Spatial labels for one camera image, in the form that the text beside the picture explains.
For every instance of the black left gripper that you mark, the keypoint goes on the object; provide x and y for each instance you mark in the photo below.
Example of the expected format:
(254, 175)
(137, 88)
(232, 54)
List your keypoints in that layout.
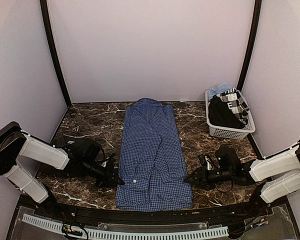
(107, 179)

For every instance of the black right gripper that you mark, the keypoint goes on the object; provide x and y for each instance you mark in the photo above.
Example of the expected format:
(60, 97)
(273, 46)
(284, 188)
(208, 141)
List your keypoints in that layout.
(196, 183)

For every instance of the blue checkered long sleeve shirt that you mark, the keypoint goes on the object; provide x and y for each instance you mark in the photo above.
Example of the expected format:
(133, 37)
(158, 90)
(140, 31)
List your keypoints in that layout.
(152, 163)

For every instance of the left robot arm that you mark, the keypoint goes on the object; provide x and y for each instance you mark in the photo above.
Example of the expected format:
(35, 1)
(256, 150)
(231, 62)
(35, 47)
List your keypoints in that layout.
(17, 144)

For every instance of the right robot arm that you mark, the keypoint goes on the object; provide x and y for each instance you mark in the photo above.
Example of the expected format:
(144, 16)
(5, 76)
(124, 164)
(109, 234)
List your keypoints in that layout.
(278, 174)

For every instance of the folded black striped shirt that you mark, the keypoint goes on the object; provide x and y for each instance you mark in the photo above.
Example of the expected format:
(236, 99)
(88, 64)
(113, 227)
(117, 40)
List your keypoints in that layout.
(77, 150)

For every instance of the white plastic laundry basket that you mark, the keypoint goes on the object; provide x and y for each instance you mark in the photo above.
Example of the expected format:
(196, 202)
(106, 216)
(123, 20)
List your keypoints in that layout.
(230, 133)

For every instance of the black garment in basket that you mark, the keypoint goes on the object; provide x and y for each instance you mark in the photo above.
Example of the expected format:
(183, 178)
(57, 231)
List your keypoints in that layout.
(220, 115)

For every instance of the black white plaid shirt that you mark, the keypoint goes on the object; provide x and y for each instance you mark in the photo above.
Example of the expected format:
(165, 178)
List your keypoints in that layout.
(235, 102)

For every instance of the light blue shirt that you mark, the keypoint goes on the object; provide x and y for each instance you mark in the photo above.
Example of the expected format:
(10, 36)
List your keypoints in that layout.
(213, 91)

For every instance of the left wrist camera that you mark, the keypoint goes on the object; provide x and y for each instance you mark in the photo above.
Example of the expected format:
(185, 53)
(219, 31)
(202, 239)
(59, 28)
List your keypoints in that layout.
(90, 149)

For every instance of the black front rail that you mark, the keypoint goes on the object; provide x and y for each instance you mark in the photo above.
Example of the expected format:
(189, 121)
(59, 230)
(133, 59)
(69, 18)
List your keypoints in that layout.
(222, 214)

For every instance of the white slotted cable duct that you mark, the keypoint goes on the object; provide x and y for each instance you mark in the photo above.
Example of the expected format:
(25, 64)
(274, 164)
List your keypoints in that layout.
(109, 231)

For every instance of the right black corner post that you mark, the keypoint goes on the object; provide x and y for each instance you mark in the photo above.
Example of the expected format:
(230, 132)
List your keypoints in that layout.
(250, 44)

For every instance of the black corner post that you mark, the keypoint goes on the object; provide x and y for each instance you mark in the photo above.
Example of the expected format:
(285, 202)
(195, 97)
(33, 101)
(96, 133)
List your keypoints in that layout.
(53, 52)
(250, 44)

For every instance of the left black corner post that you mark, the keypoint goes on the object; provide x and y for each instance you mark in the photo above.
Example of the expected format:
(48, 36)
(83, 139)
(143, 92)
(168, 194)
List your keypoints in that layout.
(53, 52)

